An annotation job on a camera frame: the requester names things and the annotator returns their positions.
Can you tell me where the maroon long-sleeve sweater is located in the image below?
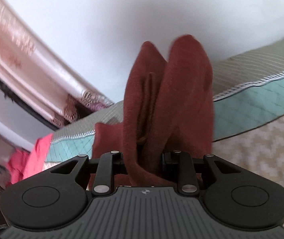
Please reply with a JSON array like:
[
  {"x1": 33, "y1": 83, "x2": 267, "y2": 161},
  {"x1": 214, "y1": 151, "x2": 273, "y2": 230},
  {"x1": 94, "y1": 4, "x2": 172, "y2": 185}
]
[{"x1": 92, "y1": 35, "x2": 214, "y2": 187}]

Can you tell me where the pink red cloth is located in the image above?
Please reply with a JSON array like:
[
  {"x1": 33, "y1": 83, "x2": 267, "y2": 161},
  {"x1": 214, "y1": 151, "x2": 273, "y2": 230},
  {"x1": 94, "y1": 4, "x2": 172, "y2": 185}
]
[{"x1": 5, "y1": 133, "x2": 53, "y2": 187}]

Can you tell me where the patterned quilt bedspread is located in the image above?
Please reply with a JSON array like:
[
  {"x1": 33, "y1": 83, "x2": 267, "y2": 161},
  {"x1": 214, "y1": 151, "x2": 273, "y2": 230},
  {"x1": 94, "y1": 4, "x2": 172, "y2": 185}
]
[{"x1": 46, "y1": 40, "x2": 284, "y2": 186}]

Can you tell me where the pink lace-trimmed curtain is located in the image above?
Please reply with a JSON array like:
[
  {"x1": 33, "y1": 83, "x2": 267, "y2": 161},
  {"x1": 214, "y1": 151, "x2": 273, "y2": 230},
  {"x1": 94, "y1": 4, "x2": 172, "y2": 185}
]
[{"x1": 0, "y1": 0, "x2": 113, "y2": 128}]

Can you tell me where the dark window frame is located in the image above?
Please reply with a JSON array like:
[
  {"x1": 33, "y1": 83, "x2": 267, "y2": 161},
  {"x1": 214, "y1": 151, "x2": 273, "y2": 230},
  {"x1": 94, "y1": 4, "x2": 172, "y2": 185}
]
[{"x1": 0, "y1": 80, "x2": 58, "y2": 131}]

